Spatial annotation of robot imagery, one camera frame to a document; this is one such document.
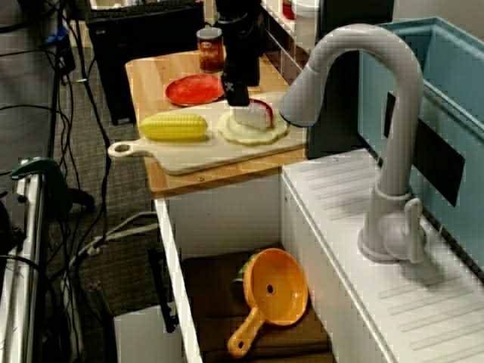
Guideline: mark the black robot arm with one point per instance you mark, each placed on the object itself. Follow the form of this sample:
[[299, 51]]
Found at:
[[238, 9]]

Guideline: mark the light wooden cutting board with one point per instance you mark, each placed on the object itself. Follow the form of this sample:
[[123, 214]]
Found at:
[[196, 157]]

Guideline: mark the teal plastic bin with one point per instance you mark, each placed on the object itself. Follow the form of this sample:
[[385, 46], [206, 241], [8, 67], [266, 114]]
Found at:
[[453, 75]]

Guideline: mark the grey toy faucet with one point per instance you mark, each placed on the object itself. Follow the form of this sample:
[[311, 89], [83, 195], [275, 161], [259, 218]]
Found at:
[[406, 94]]

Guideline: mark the white plastic cup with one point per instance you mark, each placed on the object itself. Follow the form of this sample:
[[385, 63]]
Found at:
[[306, 22]]

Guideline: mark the red orange sauce bottle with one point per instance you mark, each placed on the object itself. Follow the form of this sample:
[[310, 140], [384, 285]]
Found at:
[[289, 9]]

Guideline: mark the black mesh crate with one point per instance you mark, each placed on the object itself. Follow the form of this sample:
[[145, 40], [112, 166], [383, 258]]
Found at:
[[151, 56]]

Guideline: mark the bamboo wooden countertop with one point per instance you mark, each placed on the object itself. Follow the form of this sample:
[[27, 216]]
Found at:
[[151, 83]]

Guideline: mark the orange plastic strainer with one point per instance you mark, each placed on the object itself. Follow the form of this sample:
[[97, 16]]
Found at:
[[276, 291]]

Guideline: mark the cream scalloped plate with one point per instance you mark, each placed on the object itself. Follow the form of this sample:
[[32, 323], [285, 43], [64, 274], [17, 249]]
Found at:
[[249, 137]]

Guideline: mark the red round plate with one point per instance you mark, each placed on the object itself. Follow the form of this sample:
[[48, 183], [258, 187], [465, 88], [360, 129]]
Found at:
[[193, 90]]

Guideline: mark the white toy sink unit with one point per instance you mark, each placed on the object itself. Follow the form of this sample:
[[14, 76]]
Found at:
[[321, 227]]

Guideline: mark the green toy vegetable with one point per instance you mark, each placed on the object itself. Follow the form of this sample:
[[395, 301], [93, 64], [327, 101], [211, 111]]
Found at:
[[239, 278]]

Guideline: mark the white red-rind toy cheese wedge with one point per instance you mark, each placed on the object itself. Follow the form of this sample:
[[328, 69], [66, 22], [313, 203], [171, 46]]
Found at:
[[253, 117]]

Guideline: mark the brown beans can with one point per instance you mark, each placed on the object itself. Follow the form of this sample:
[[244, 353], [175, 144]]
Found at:
[[210, 53]]

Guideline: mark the blue tape piece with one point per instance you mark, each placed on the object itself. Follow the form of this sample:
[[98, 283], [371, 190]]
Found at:
[[56, 36]]

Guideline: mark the black bulky device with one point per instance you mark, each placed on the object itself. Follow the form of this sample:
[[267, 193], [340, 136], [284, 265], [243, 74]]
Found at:
[[7, 227]]

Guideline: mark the white toy kitchen cabinet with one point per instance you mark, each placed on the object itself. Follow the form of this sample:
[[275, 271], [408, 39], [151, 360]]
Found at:
[[143, 336]]

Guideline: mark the white metal frame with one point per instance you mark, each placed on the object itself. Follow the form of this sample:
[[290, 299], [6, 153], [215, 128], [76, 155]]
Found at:
[[22, 264]]

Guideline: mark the dark tile backsplash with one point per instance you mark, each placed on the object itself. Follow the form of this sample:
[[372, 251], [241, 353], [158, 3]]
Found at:
[[283, 56]]

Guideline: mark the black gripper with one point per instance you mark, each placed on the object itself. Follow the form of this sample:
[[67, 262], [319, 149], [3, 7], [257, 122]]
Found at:
[[242, 53]]

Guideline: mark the yellow toy corn cob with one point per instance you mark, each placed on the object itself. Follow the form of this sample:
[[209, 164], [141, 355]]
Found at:
[[174, 128]]

